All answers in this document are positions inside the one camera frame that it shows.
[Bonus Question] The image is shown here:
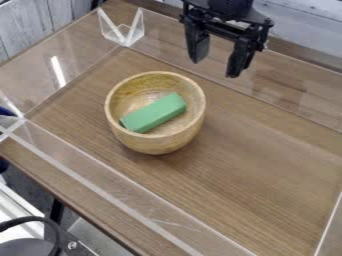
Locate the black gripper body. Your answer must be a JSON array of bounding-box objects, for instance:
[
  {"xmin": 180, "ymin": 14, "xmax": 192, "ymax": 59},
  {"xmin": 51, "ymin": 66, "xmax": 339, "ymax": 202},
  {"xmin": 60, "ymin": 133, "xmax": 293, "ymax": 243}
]
[{"xmin": 180, "ymin": 0, "xmax": 274, "ymax": 51}]

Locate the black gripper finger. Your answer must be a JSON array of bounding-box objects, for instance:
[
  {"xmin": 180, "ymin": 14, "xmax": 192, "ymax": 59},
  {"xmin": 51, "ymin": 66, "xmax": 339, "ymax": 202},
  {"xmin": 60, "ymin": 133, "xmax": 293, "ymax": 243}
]
[
  {"xmin": 226, "ymin": 37, "xmax": 256, "ymax": 78},
  {"xmin": 183, "ymin": 16, "xmax": 210, "ymax": 63}
]

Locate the brown wooden bowl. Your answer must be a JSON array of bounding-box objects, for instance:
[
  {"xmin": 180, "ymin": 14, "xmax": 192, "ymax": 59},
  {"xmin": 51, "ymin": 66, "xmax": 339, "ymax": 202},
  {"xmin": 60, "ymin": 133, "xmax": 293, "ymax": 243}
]
[{"xmin": 104, "ymin": 71, "xmax": 206, "ymax": 155}]

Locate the green rectangular block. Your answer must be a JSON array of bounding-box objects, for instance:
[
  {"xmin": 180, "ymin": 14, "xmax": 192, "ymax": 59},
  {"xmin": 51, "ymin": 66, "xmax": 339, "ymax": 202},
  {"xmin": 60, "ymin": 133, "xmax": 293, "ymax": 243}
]
[{"xmin": 120, "ymin": 93, "xmax": 187, "ymax": 133}]

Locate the blue object at edge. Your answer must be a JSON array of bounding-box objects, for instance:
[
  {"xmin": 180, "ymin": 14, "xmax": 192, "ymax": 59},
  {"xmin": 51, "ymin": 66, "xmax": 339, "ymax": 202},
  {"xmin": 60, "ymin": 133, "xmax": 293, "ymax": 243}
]
[{"xmin": 0, "ymin": 106, "xmax": 16, "ymax": 116}]

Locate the black table leg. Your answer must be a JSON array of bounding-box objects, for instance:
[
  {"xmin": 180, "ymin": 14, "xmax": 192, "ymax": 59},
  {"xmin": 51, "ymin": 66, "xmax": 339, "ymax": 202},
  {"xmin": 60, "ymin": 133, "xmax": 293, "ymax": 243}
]
[{"xmin": 49, "ymin": 199, "xmax": 64, "ymax": 224}]

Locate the clear acrylic tray wall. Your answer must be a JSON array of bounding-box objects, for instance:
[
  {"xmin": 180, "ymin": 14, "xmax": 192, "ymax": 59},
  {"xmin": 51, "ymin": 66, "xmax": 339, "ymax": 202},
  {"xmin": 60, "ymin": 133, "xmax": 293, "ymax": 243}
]
[{"xmin": 0, "ymin": 0, "xmax": 342, "ymax": 256}]

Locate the clear acrylic corner bracket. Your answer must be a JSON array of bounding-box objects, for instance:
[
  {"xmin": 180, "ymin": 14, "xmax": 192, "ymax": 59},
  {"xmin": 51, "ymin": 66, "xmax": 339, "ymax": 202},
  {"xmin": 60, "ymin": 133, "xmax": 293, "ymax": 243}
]
[{"xmin": 96, "ymin": 8, "xmax": 144, "ymax": 47}]

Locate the black cable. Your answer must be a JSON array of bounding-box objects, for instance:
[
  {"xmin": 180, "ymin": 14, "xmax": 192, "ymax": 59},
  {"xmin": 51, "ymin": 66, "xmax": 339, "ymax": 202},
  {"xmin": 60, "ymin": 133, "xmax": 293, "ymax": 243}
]
[{"xmin": 0, "ymin": 215, "xmax": 63, "ymax": 256}]

